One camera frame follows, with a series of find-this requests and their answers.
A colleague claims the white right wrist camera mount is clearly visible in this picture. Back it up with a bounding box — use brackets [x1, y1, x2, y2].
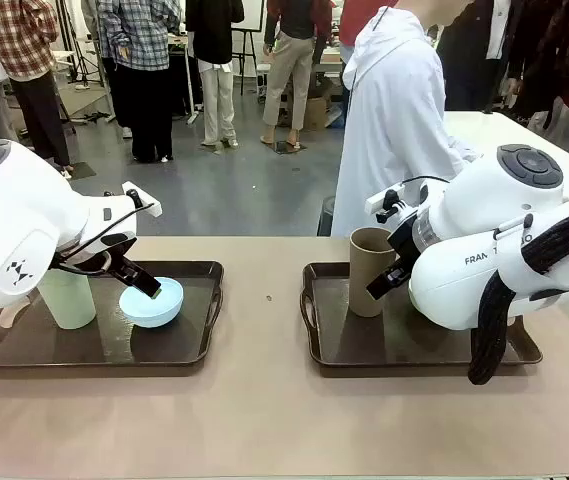
[365, 182, 430, 225]

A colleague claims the person in dark clothes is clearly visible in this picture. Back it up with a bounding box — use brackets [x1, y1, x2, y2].
[506, 0, 569, 151]

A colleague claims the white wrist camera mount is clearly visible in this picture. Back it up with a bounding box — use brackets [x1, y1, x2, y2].
[121, 182, 162, 219]
[365, 182, 430, 225]

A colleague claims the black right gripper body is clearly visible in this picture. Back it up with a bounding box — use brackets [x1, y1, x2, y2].
[386, 211, 422, 267]

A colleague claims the person in red plaid shirt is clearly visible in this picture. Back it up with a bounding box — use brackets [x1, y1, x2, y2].
[0, 0, 74, 180]

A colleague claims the cardboard box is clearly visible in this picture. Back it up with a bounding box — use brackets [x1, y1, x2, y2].
[303, 97, 331, 132]

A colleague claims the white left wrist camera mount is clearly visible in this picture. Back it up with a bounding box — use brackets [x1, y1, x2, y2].
[121, 182, 162, 219]

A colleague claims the person in white hoodie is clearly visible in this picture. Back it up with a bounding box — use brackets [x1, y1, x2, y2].
[331, 0, 480, 239]

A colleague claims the person in blue plaid shirt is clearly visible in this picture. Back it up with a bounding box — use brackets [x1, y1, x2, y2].
[96, 0, 185, 164]

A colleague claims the tall brown cup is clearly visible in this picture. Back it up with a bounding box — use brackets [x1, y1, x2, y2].
[347, 227, 398, 319]

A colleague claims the white background table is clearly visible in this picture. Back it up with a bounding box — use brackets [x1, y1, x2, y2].
[443, 110, 569, 201]

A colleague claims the tall light green cup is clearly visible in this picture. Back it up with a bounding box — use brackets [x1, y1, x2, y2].
[37, 267, 98, 331]

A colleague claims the black tripod stand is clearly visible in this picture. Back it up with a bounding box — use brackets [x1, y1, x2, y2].
[66, 29, 115, 125]

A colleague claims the person in black jacket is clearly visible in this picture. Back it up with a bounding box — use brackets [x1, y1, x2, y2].
[436, 0, 520, 114]

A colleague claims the dark brown serving tray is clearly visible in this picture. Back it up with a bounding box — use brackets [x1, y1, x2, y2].
[299, 260, 544, 370]
[0, 259, 225, 370]

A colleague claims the person in khaki trousers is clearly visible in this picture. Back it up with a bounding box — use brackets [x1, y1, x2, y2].
[262, 0, 321, 151]

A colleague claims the light blue bowl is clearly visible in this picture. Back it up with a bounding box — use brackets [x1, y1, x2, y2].
[118, 277, 185, 330]

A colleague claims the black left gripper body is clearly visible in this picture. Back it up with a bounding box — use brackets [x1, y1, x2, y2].
[56, 232, 139, 277]

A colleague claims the grey plastic stool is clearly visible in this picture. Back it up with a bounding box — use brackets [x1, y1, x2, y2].
[317, 195, 338, 237]

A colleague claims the person in black top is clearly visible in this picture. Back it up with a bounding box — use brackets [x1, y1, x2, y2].
[185, 0, 245, 149]

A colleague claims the person in red top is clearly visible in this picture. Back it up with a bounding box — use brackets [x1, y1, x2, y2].
[338, 0, 400, 51]

